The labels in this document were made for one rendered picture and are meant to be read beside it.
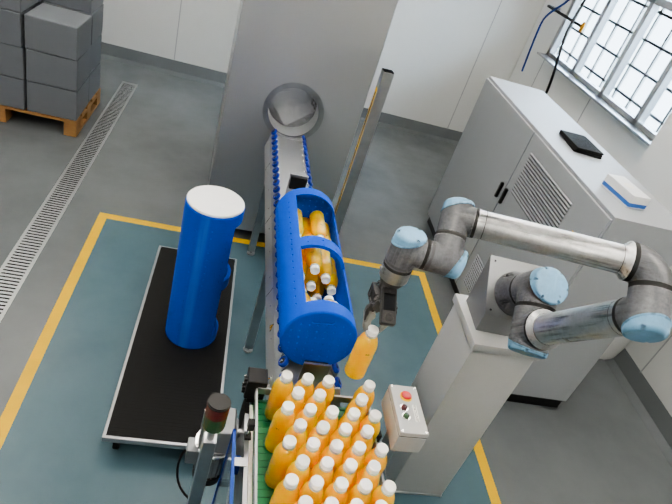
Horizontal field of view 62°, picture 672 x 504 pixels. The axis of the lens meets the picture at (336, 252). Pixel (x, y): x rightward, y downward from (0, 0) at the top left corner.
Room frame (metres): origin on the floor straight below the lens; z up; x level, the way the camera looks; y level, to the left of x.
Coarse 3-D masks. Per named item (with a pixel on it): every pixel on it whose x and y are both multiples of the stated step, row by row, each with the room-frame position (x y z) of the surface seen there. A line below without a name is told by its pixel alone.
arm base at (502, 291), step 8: (512, 272) 2.05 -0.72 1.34; (520, 272) 2.05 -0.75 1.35; (504, 280) 2.00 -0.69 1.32; (512, 280) 1.97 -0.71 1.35; (496, 288) 1.99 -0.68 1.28; (504, 288) 1.97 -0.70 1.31; (496, 296) 1.97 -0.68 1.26; (504, 296) 1.95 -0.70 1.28; (504, 304) 1.95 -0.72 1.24; (512, 304) 1.92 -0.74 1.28; (504, 312) 1.95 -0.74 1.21; (512, 312) 1.93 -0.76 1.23
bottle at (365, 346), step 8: (360, 336) 1.38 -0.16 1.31; (368, 336) 1.37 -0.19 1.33; (376, 336) 1.38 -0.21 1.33; (360, 344) 1.36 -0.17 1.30; (368, 344) 1.36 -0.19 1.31; (376, 344) 1.37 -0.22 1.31; (352, 352) 1.37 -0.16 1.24; (360, 352) 1.35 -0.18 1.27; (368, 352) 1.35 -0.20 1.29; (352, 360) 1.36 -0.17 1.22; (360, 360) 1.35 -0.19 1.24; (368, 360) 1.36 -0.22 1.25; (344, 368) 1.38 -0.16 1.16; (352, 368) 1.36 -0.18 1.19; (360, 368) 1.35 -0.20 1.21; (352, 376) 1.35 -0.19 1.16; (360, 376) 1.36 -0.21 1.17
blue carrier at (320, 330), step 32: (288, 192) 2.33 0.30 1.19; (320, 192) 2.37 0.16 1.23; (288, 224) 2.08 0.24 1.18; (288, 256) 1.87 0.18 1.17; (288, 288) 1.68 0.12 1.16; (288, 320) 1.52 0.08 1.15; (320, 320) 1.54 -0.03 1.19; (352, 320) 1.59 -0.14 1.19; (288, 352) 1.51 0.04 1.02; (320, 352) 1.55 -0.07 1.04
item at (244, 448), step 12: (252, 408) 1.31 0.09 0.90; (240, 420) 1.32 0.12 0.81; (240, 432) 1.27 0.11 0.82; (252, 432) 1.22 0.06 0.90; (240, 444) 1.21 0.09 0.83; (252, 444) 1.17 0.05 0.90; (252, 456) 1.13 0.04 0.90; (240, 468) 1.12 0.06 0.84; (240, 480) 1.07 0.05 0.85; (240, 492) 1.03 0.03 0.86
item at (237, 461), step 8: (232, 432) 1.16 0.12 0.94; (232, 440) 1.13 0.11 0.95; (232, 448) 1.10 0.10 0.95; (232, 456) 1.07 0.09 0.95; (240, 456) 1.12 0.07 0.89; (232, 464) 1.05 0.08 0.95; (240, 464) 1.08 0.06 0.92; (232, 472) 1.02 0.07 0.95; (232, 480) 1.00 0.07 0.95; (216, 488) 1.16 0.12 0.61; (232, 488) 0.97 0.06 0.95; (232, 496) 0.95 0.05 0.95
